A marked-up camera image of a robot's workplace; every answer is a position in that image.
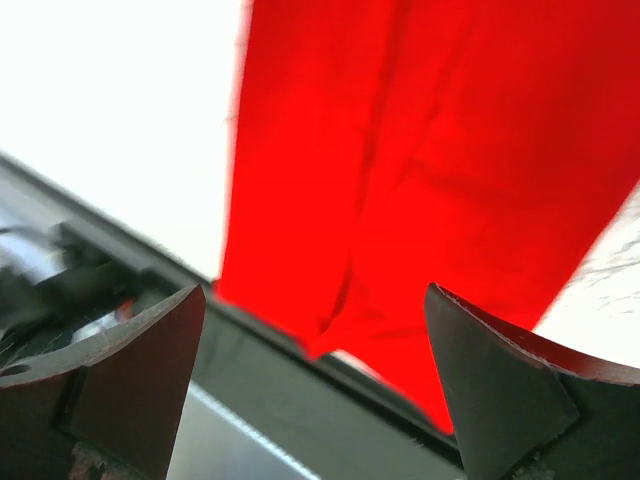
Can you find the bright red t shirt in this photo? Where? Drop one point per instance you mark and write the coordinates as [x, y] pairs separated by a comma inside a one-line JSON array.
[[382, 146]]

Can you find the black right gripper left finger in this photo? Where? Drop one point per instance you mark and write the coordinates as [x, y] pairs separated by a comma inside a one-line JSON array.
[[108, 406]]

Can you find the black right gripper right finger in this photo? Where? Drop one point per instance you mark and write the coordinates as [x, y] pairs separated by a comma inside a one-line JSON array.
[[525, 407]]

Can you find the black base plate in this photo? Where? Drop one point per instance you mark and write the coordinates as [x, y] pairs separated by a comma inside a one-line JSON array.
[[256, 409]]

